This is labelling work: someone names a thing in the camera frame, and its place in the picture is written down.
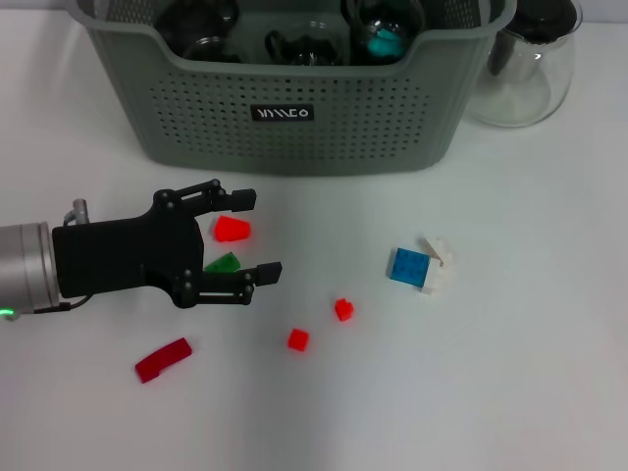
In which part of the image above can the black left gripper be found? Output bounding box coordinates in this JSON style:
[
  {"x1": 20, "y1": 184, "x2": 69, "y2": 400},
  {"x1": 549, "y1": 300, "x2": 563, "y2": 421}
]
[{"x1": 51, "y1": 179, "x2": 284, "y2": 310}]

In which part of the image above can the blue square toy plate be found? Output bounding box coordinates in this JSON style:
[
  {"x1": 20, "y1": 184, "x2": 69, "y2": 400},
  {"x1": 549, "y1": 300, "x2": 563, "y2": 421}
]
[{"x1": 390, "y1": 247, "x2": 432, "y2": 288}]

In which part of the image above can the teal square toy plate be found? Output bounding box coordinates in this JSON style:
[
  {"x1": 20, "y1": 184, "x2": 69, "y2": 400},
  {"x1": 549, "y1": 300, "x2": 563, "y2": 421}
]
[{"x1": 367, "y1": 26, "x2": 406, "y2": 58}]

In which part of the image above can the orange wedge toy block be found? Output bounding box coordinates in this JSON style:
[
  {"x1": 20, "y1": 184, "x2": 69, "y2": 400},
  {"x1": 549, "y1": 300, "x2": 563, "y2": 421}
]
[{"x1": 211, "y1": 214, "x2": 252, "y2": 243}]

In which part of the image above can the grey perforated storage bin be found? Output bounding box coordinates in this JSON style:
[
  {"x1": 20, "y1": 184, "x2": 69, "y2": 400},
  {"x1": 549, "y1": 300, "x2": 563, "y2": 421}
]
[{"x1": 66, "y1": 0, "x2": 519, "y2": 177}]

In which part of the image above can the green sloped toy brick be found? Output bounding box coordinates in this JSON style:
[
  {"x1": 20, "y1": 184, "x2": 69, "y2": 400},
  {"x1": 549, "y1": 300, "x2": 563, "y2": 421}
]
[{"x1": 203, "y1": 251, "x2": 242, "y2": 274}]

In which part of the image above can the small orange cube brick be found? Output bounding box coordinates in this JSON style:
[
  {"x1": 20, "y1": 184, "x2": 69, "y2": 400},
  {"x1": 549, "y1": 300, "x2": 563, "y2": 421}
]
[{"x1": 287, "y1": 328, "x2": 311, "y2": 353}]

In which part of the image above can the dark red curved brick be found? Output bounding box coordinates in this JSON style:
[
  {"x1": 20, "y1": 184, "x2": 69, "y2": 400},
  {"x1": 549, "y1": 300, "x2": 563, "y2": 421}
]
[{"x1": 133, "y1": 337, "x2": 193, "y2": 385}]

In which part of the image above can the black round teapot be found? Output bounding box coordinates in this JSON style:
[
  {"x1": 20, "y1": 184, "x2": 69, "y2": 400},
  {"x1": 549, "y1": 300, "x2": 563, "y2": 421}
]
[{"x1": 155, "y1": 0, "x2": 241, "y2": 50}]

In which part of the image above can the glass carafe with black lid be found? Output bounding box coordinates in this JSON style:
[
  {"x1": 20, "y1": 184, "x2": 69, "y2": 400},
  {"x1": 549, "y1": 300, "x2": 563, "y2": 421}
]
[{"x1": 463, "y1": 0, "x2": 585, "y2": 130}]

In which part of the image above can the left arm cable with connector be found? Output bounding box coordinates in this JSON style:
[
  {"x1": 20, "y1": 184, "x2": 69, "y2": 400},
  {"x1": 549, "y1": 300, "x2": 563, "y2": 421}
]
[{"x1": 0, "y1": 292, "x2": 93, "y2": 323}]

